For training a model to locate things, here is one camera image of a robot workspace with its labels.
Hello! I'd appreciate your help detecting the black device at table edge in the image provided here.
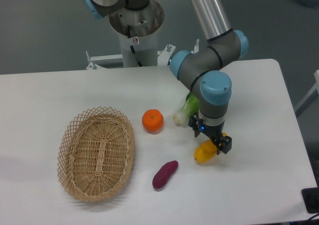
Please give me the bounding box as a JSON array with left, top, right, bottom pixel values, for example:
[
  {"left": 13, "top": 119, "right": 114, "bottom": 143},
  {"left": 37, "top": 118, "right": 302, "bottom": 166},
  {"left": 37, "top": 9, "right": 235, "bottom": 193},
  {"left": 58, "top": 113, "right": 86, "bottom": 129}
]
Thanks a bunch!
[{"left": 301, "top": 188, "right": 319, "bottom": 214}]

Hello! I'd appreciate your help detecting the purple sweet potato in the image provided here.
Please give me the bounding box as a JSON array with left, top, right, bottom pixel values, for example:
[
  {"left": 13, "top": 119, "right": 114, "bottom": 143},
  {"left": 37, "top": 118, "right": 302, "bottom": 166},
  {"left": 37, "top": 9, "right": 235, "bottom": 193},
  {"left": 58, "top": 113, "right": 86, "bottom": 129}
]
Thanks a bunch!
[{"left": 152, "top": 160, "right": 179, "bottom": 190}]

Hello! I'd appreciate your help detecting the yellow mango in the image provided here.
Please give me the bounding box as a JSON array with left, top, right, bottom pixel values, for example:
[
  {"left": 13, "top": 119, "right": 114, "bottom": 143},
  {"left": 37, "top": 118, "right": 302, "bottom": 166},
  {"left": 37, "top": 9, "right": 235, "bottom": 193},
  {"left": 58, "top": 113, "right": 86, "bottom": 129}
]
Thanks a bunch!
[{"left": 193, "top": 139, "right": 217, "bottom": 163}]

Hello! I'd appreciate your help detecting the white frame at right edge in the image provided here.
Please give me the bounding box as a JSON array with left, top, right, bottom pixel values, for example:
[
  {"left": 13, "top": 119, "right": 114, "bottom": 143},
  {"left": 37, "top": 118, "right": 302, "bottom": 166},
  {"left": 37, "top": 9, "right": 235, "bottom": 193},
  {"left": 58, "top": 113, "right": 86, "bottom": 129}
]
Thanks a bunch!
[{"left": 294, "top": 70, "right": 319, "bottom": 118}]

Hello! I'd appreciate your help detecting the black cable on pedestal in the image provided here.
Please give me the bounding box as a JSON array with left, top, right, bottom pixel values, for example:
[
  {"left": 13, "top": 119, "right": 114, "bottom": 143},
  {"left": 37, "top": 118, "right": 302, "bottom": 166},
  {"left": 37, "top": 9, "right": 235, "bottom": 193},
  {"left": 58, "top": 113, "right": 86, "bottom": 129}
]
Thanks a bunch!
[{"left": 127, "top": 25, "right": 143, "bottom": 67}]

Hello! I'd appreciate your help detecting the woven wicker basket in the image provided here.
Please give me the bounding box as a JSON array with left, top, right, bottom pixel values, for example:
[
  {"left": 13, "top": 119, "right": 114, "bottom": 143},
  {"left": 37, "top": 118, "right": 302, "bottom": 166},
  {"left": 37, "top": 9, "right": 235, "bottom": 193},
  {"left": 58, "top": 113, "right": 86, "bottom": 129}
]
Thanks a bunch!
[{"left": 57, "top": 107, "right": 135, "bottom": 203}]

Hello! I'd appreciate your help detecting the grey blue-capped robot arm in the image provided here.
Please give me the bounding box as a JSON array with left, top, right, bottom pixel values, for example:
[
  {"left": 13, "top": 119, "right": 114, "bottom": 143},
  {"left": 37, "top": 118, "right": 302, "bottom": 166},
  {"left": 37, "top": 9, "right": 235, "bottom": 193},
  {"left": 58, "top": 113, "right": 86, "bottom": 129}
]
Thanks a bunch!
[{"left": 83, "top": 0, "right": 249, "bottom": 154}]

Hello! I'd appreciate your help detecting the orange tangerine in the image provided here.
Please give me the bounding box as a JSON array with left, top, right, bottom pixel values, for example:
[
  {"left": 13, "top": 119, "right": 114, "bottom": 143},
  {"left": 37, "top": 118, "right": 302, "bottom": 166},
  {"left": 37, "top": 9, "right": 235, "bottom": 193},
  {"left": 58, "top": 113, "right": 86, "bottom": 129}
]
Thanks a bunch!
[{"left": 142, "top": 109, "right": 164, "bottom": 133}]

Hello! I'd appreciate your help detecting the white metal base frame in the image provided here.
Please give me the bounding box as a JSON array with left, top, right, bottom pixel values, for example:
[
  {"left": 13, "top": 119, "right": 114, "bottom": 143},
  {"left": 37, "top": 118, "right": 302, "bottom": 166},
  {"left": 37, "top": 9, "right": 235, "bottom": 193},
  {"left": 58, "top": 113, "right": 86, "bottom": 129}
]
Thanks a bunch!
[{"left": 85, "top": 38, "right": 200, "bottom": 70}]

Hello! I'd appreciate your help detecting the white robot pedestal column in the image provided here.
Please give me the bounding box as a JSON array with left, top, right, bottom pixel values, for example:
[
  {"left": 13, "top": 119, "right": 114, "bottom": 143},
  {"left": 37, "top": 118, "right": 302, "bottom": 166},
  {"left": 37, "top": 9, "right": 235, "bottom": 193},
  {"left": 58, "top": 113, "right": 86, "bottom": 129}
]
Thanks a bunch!
[{"left": 109, "top": 0, "right": 165, "bottom": 68}]

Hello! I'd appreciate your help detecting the green bok choy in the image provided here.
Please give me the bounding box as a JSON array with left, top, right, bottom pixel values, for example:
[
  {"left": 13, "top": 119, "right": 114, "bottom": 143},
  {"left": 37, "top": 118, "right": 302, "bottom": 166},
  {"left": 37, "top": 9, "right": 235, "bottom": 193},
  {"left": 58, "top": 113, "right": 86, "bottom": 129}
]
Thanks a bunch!
[{"left": 173, "top": 92, "right": 199, "bottom": 126}]

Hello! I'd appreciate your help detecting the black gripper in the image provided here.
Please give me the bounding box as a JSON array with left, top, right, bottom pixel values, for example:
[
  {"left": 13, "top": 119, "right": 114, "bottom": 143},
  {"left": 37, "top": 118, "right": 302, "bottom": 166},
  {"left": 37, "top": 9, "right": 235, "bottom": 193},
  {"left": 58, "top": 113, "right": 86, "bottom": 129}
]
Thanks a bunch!
[{"left": 188, "top": 114, "right": 232, "bottom": 155}]

